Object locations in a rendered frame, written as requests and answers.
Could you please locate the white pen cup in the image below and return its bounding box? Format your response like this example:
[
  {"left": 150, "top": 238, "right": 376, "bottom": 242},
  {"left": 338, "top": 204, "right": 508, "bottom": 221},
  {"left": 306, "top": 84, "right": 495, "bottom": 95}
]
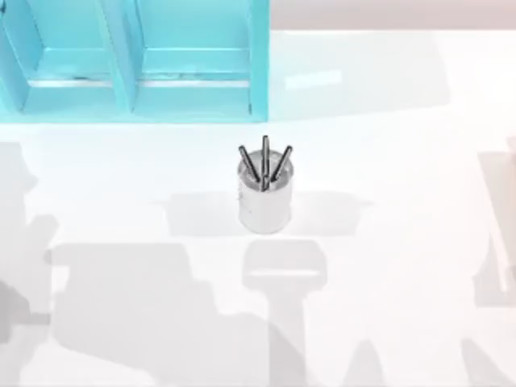
[{"left": 236, "top": 149, "right": 293, "bottom": 235}]

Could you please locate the black pen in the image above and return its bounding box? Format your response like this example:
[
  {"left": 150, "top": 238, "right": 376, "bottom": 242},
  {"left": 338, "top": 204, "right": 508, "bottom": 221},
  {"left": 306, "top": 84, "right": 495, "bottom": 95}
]
[
  {"left": 238, "top": 144, "right": 262, "bottom": 183},
  {"left": 269, "top": 144, "right": 293, "bottom": 183},
  {"left": 260, "top": 135, "right": 271, "bottom": 193}
]

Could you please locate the light blue rack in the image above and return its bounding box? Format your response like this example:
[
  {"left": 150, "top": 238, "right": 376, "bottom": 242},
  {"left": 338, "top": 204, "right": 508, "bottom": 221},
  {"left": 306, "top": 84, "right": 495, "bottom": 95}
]
[{"left": 0, "top": 0, "right": 270, "bottom": 124}]

